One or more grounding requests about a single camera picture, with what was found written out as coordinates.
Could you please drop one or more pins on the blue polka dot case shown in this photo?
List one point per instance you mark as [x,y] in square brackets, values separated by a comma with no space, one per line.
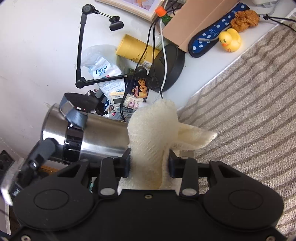
[204,40]

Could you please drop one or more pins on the green bottle orange cap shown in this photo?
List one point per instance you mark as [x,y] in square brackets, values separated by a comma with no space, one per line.
[163,15]

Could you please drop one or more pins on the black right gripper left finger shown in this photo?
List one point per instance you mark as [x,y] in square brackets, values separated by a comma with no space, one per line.
[85,180]

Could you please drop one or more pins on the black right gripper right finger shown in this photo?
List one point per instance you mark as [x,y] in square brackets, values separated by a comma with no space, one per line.
[190,171]

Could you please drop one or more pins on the stainless steel thermos container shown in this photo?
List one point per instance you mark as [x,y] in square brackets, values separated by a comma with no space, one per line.
[101,138]

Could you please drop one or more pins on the white plastic wipes packet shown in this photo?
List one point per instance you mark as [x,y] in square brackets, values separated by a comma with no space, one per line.
[102,62]

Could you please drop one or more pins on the dark snack packet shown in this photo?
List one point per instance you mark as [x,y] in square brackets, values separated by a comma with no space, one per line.
[135,95]

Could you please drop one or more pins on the yellow cylindrical tube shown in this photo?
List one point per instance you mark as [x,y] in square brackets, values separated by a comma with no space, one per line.
[132,49]

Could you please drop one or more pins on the yellow rubber duck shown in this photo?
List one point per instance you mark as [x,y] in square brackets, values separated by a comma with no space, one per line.
[230,40]

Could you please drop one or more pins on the brown crumpled plush item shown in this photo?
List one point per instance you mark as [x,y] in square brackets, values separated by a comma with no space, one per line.
[244,20]

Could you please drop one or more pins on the striped beige table mat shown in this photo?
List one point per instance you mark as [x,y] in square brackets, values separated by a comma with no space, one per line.
[251,107]

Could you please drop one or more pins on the cream white knitted cloth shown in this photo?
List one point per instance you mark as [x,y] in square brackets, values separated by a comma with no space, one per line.
[153,131]

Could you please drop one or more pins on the brown cardboard box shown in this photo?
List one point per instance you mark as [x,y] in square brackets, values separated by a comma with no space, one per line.
[194,16]

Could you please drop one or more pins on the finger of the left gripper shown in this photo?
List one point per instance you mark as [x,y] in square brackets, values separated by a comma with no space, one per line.
[75,108]
[24,172]

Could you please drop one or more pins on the framed photo picture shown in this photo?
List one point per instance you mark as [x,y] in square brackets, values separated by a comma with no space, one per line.
[141,8]

